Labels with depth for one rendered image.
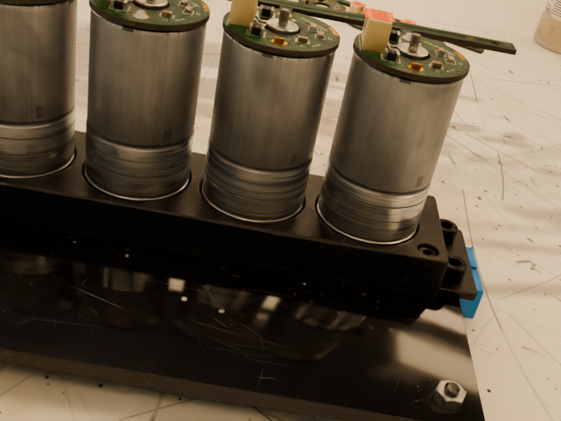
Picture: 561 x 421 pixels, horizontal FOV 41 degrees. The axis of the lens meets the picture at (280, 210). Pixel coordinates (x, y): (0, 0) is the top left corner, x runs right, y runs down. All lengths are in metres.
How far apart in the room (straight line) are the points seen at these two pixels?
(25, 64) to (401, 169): 0.08
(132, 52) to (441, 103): 0.06
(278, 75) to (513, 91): 0.21
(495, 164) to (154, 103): 0.15
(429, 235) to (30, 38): 0.10
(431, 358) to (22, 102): 0.10
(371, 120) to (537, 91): 0.20
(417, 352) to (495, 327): 0.04
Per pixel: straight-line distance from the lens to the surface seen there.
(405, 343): 0.16
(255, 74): 0.15
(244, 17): 0.16
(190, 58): 0.16
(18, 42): 0.16
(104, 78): 0.16
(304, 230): 0.17
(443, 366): 0.16
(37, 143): 0.17
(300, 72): 0.15
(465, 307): 0.19
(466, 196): 0.25
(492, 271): 0.22
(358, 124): 0.16
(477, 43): 0.18
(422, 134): 0.16
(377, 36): 0.16
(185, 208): 0.17
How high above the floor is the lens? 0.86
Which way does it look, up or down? 32 degrees down
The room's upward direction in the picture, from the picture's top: 11 degrees clockwise
